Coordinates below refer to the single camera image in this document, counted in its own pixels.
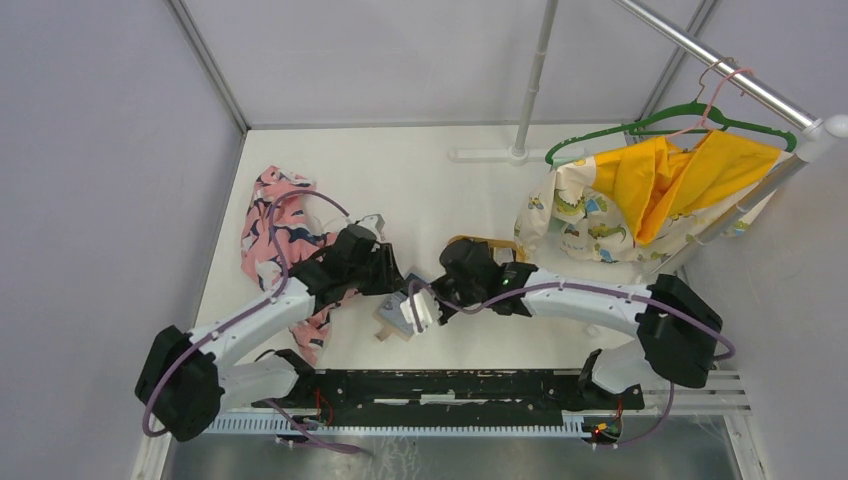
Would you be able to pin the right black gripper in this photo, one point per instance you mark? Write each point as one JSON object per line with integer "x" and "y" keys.
{"x": 445, "y": 313}

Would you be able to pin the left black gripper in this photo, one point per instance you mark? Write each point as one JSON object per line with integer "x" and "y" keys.
{"x": 390, "y": 280}

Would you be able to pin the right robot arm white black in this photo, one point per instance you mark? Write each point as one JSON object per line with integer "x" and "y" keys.
{"x": 674, "y": 332}

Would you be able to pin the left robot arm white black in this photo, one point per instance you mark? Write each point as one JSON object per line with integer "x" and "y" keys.
{"x": 189, "y": 378}

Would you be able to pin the oval wooden card tray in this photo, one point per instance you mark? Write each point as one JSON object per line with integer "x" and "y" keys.
{"x": 502, "y": 251}

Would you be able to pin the pink patterned garment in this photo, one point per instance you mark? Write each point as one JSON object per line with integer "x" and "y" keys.
{"x": 277, "y": 232}

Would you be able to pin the white rack pole with base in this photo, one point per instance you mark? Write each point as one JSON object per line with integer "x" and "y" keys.
{"x": 519, "y": 153}

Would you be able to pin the yellow dinosaur print garment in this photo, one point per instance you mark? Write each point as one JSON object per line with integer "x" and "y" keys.
{"x": 644, "y": 202}

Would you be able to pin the pink clothes hanger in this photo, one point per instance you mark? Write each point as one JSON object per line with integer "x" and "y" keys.
{"x": 701, "y": 123}

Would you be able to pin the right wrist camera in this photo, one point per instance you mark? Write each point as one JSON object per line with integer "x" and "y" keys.
{"x": 420, "y": 311}

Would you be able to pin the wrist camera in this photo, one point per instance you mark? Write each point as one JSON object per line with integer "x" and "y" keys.
{"x": 420, "y": 311}
{"x": 374, "y": 223}

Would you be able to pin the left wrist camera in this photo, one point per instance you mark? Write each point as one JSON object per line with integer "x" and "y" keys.
{"x": 374, "y": 223}

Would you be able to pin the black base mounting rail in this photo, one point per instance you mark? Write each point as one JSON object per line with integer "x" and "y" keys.
{"x": 452, "y": 398}

